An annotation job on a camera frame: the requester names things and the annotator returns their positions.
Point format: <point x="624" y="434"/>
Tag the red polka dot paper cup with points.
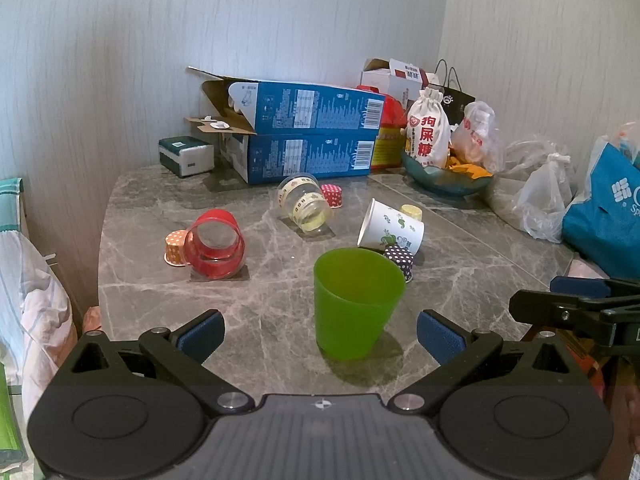
<point x="332" y="195"/>

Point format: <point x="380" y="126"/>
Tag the clear plastic cup yellow band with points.
<point x="300" y="200"/>

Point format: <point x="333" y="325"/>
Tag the red clear plastic cup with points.
<point x="215" y="217"/>

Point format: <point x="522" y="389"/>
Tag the crumpled clear plastic bag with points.
<point x="525" y="152"/>

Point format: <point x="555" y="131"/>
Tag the orange snack packet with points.
<point x="473" y="172"/>

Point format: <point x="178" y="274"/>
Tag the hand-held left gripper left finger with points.
<point x="202" y="336"/>

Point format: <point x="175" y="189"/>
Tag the dark square coaster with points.
<point x="327" y="234"/>

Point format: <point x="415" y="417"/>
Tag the person's right forearm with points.
<point x="625" y="410"/>

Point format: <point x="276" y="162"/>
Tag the red yellow box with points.
<point x="387" y="146"/>

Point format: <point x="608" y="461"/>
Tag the green plastic cup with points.
<point x="350" y="305"/>

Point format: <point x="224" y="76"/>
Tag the white red carton box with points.
<point x="395" y="77"/>

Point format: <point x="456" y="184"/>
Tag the orange polka dot paper cup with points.
<point x="174" y="247"/>

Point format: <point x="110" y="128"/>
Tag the teal ceramic bowl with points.
<point x="440" y="181"/>

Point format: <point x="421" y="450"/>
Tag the green white tissue pack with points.
<point x="185" y="156"/>

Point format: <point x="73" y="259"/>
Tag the blue cardboard box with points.
<point x="300" y="156"/>

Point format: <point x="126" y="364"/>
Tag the teal plaid cloth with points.
<point x="10" y="205"/>

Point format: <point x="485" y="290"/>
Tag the blue cardboard box open flap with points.
<point x="310" y="107"/>

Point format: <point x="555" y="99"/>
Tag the small yellow paper cup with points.
<point x="413" y="211"/>

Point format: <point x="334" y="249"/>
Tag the pale striped bedding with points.
<point x="31" y="300"/>

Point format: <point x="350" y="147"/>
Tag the knotted clear plastic bag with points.
<point x="545" y="196"/>

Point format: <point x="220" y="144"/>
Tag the blue tote bag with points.
<point x="600" y="211"/>

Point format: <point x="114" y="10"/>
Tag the clear plastic bag red print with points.
<point x="475" y="136"/>

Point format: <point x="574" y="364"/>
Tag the white paper cup green print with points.
<point x="392" y="227"/>

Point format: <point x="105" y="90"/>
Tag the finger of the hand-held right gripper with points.
<point x="580" y="287"/>
<point x="550" y="309"/>

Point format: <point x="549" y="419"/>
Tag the dark polka dot paper cup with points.
<point x="402" y="261"/>

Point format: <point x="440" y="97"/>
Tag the green flat item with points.
<point x="9" y="415"/>

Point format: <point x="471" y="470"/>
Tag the white plastic bag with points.
<point x="616" y="135"/>

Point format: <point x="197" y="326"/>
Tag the black paper bag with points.
<point x="458" y="103"/>

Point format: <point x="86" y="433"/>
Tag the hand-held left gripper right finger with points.
<point x="440" y="339"/>

